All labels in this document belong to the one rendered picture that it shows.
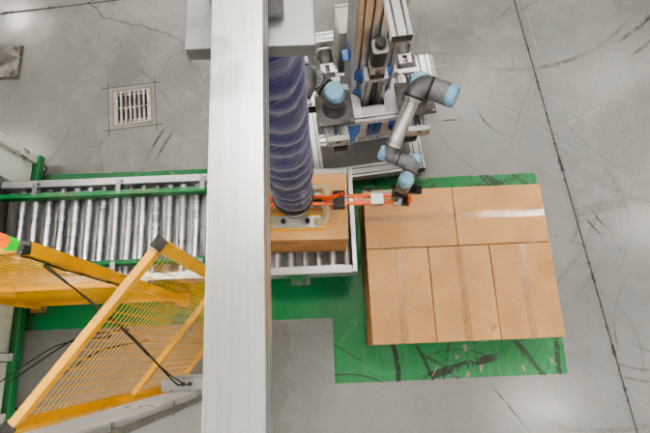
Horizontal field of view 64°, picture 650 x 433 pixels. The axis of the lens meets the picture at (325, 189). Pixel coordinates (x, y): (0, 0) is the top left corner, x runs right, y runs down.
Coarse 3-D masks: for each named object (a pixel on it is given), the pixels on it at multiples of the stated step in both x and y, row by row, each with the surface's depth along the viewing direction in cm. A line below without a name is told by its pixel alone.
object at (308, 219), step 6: (270, 216) 304; (276, 216) 304; (282, 216) 304; (306, 216) 303; (312, 216) 303; (318, 216) 303; (282, 222) 300; (306, 222) 301; (312, 222) 302; (276, 228) 302; (282, 228) 302; (288, 228) 302; (294, 228) 302; (300, 228) 302; (306, 228) 302; (312, 228) 302; (318, 228) 302; (324, 228) 302
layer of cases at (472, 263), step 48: (432, 192) 352; (480, 192) 352; (528, 192) 351; (384, 240) 343; (432, 240) 343; (480, 240) 342; (528, 240) 342; (384, 288) 334; (432, 288) 334; (480, 288) 333; (528, 288) 333; (384, 336) 325; (432, 336) 325; (480, 336) 325; (528, 336) 325
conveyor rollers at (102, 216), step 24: (24, 192) 353; (48, 192) 353; (24, 216) 350; (48, 216) 348; (72, 216) 348; (144, 216) 349; (168, 216) 347; (192, 216) 348; (48, 240) 345; (72, 240) 343; (96, 240) 344; (144, 240) 345; (168, 240) 343; (192, 240) 343; (168, 264) 339; (288, 264) 339; (336, 264) 338
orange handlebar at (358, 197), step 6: (270, 198) 295; (318, 198) 296; (354, 198) 294; (360, 198) 294; (270, 204) 294; (312, 204) 294; (318, 204) 294; (324, 204) 294; (330, 204) 294; (348, 204) 294; (354, 204) 294; (360, 204) 294; (366, 204) 294
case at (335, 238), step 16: (320, 176) 313; (336, 176) 313; (272, 208) 308; (320, 208) 307; (336, 224) 304; (272, 240) 302; (288, 240) 302; (304, 240) 303; (320, 240) 304; (336, 240) 305
